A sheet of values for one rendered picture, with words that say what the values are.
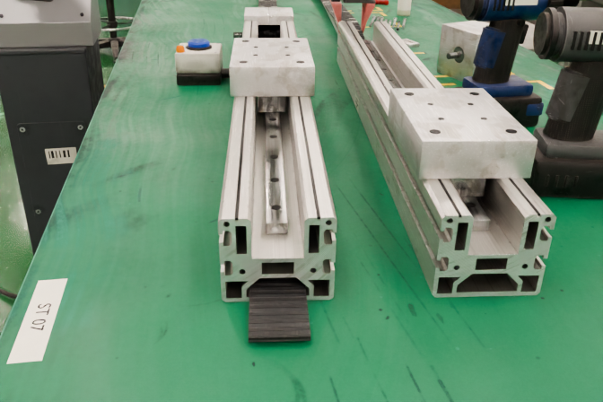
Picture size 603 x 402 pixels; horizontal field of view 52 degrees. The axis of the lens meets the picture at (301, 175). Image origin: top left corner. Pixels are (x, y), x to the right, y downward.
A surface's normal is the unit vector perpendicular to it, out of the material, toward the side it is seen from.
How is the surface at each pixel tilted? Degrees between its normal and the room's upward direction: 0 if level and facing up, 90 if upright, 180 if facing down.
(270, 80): 90
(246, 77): 90
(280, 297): 0
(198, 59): 90
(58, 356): 0
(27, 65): 90
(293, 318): 0
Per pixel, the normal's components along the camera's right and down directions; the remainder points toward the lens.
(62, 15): 0.13, -0.34
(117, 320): 0.02, -0.90
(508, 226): -1.00, 0.01
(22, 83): 0.16, 0.43
